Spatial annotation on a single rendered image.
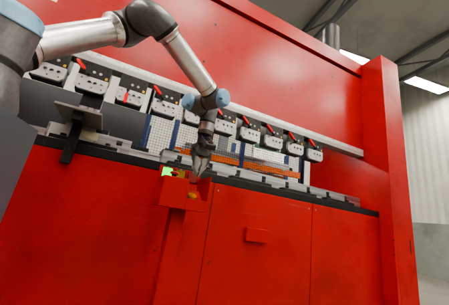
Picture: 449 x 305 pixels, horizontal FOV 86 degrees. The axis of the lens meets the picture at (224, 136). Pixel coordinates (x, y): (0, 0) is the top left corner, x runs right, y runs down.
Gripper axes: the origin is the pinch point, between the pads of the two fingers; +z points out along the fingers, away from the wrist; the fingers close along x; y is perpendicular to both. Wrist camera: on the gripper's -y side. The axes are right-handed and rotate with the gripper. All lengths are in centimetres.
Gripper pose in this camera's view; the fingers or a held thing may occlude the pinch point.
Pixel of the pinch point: (198, 174)
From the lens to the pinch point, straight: 109.8
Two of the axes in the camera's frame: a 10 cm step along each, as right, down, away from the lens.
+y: -4.2, 1.5, 9.0
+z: -1.8, 9.5, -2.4
